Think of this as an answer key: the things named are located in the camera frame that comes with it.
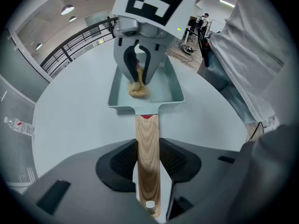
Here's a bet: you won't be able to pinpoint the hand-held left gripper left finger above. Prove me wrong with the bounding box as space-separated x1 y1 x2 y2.
35 138 162 224

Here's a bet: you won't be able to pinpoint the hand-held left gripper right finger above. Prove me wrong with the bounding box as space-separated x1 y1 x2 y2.
160 138 240 220

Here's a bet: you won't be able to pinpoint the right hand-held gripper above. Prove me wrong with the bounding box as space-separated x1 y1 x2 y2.
112 0 199 85

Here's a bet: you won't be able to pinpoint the tan fluffy fibre clump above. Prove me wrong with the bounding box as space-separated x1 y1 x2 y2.
127 68 151 99

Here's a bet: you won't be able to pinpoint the light blue dustpan wooden handle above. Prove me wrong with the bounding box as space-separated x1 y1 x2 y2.
107 47 185 219

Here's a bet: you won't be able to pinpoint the black waist-worn device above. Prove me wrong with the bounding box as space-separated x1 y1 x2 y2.
197 27 211 67

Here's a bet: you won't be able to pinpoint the black metal railing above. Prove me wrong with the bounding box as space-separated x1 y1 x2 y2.
39 16 119 78

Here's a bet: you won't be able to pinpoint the person's grey trousers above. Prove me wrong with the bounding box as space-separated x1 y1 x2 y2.
197 52 232 92

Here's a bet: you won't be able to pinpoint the clear plastic water bottle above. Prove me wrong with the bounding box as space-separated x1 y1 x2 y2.
3 117 36 137

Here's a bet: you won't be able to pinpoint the person's white t-shirt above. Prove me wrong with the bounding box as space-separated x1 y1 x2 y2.
196 0 299 130

